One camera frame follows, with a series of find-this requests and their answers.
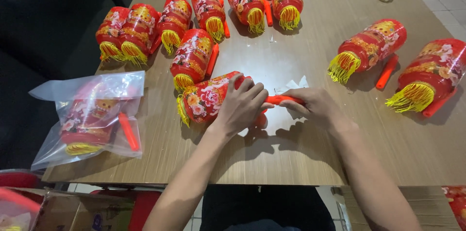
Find person's left hand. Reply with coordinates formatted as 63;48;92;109
211;74;274;137

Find person's right hand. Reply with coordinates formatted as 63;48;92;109
278;87;352;135

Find red floral lantern toy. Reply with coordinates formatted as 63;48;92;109
60;85;121;156
176;71;268;129
385;39;466;113
328;18;408;85

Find orange plastic lantern handle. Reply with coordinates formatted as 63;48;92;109
118;112;141;152
264;95;306;107
422;88;458;118
376;54;399;90

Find white torn paper scraps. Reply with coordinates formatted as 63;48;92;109
274;75;310;95

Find cluster of red lanterns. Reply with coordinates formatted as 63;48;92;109
95;0;304;93

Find person's black trousers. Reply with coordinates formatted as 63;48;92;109
200;185;336;231

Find red plastic chair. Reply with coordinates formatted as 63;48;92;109
90;189;162;231

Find red floral printed sheet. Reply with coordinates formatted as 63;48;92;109
442;186;466;231

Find clear plastic zip bag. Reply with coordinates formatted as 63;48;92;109
28;71;146;171

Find open brown cardboard box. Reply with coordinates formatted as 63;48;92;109
7;187;136;231

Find black sofa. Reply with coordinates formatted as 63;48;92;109
0;0;149;170

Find red plastic stool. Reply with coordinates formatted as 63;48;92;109
0;169;41;189

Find clear bag with red rim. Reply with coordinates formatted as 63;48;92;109
0;187;41;231

